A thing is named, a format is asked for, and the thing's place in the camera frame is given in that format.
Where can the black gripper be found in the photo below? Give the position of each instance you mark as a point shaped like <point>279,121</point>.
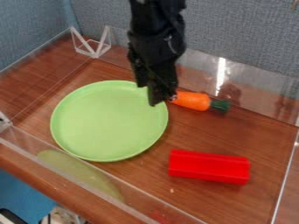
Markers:
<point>153,50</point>

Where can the red rectangular block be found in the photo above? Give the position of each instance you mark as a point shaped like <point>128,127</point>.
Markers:
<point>206,166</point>

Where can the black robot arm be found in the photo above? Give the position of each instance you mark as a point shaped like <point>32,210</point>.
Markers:
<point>154,14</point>

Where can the orange toy carrot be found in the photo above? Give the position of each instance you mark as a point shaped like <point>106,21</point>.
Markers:
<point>198,101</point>

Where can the green round plate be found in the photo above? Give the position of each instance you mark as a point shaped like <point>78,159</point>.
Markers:
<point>104,123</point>

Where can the clear acrylic enclosure wall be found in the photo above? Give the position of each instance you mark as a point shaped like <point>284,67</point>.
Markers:
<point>132,191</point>

